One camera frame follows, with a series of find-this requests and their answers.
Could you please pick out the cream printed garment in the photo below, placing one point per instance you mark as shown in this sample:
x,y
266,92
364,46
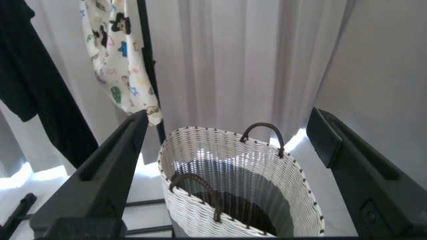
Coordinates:
x,y
123,66

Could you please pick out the black garment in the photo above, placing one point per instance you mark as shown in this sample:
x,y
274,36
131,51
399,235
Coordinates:
x,y
33,83

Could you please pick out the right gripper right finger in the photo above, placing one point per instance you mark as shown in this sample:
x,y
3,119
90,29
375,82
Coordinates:
x,y
383,200

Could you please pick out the black clothes rack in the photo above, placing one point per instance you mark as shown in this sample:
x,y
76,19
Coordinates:
x,y
148,66

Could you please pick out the white curtain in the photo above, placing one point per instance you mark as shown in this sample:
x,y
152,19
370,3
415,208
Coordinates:
x,y
233,60

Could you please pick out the white laundry basket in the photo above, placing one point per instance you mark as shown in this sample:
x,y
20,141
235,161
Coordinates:
x,y
250,173

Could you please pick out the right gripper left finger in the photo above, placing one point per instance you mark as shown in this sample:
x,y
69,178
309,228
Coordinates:
x,y
93,200

